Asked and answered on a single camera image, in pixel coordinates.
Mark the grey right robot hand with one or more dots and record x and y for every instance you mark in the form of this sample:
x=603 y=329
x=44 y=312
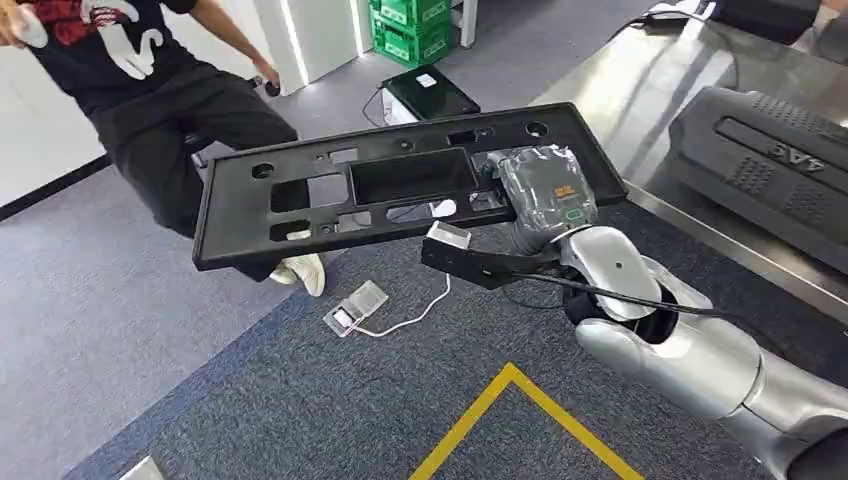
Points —
x=546 y=192

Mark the black plastic licence plate bracket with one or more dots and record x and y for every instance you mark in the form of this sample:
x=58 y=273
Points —
x=232 y=245

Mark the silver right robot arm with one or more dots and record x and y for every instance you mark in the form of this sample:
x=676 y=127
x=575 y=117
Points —
x=696 y=358

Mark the steel bench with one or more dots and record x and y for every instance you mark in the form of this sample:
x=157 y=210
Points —
x=636 y=86

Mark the black flat device box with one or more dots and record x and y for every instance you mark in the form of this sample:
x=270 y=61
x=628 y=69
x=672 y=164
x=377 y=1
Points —
x=430 y=93

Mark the green plastic crate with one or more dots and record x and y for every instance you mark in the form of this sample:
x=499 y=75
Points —
x=411 y=45
x=411 y=10

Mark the black engine cover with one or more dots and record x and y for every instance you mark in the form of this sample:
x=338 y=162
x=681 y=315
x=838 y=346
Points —
x=762 y=166

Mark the black bag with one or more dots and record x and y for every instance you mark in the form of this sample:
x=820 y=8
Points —
x=768 y=18

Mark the black hand controller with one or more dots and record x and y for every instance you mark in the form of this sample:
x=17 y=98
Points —
x=272 y=87

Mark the dark grey carpet mat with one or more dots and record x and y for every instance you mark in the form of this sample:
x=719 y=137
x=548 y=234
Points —
x=331 y=411

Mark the person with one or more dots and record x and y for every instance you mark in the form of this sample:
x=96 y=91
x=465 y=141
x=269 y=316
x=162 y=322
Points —
x=152 y=112

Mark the white hand controller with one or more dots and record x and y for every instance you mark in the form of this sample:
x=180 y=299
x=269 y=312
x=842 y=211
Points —
x=30 y=25

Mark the black right wrist camera bracket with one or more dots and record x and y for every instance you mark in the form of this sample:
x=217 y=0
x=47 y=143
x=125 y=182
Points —
x=477 y=264

